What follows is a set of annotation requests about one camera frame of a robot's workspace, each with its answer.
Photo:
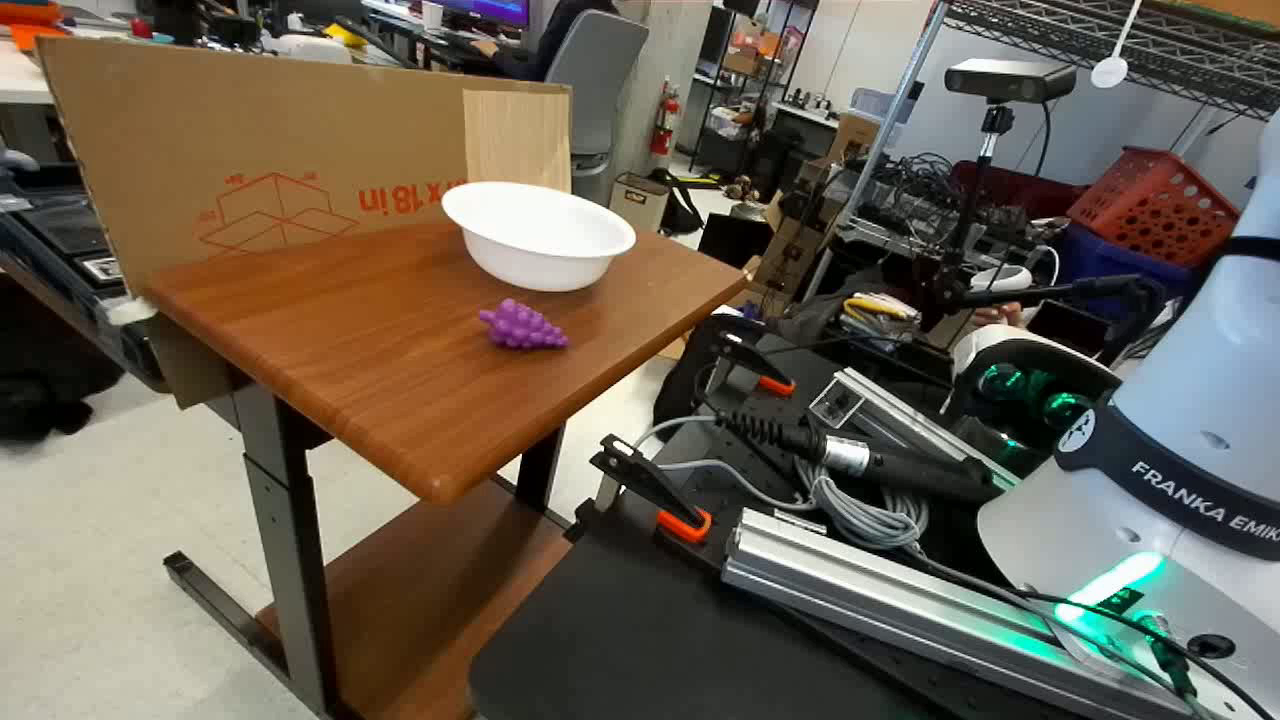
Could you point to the short silver aluminium profile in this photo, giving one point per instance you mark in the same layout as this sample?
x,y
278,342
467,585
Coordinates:
x,y
865,406

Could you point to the silver aluminium rail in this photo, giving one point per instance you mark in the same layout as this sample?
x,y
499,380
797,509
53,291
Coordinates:
x,y
865,585

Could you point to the purple toy grapes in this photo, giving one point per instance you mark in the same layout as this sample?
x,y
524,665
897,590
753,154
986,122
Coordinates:
x,y
521,325

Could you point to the black clamp with orange trigger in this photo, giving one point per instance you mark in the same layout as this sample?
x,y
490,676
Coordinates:
x,y
627,471
745,366

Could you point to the beige yellow toy food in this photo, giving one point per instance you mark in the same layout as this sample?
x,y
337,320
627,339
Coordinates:
x,y
881,307

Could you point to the wooden lower table shelf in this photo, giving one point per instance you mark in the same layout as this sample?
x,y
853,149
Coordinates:
x,y
427,601

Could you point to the white plastic basin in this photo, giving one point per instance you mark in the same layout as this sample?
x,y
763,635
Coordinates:
x,y
535,253

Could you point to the small brown cardboard box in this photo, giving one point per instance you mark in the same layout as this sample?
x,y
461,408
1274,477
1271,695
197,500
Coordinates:
x,y
785,262

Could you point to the red fire extinguisher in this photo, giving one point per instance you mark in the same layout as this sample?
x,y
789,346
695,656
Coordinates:
x,y
661,124

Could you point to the computer monitor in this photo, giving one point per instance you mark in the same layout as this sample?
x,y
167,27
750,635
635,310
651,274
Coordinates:
x,y
487,10

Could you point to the white hanging spoon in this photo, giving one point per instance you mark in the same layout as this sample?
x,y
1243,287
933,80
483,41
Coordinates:
x,y
1109,70

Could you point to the brown cardboard with red print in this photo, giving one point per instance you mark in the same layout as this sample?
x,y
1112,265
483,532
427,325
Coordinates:
x,y
202,134

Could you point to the black base board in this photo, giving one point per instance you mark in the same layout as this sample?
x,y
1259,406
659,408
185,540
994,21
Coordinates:
x,y
627,640

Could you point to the black bulky equipment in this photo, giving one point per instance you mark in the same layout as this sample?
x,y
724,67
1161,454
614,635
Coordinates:
x,y
53,363

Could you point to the black camera on stand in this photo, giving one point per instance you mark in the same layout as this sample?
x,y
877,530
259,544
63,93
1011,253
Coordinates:
x,y
1011,80

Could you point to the black metal table frame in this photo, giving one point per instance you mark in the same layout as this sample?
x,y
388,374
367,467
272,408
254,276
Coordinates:
x,y
284,532

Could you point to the red plastic basket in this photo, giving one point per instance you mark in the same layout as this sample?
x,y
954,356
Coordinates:
x,y
1147,206

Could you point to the blue plastic bin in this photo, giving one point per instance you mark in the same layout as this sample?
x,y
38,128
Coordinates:
x,y
1104,262

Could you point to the grey office chair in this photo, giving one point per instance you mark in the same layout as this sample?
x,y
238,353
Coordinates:
x,y
594,67

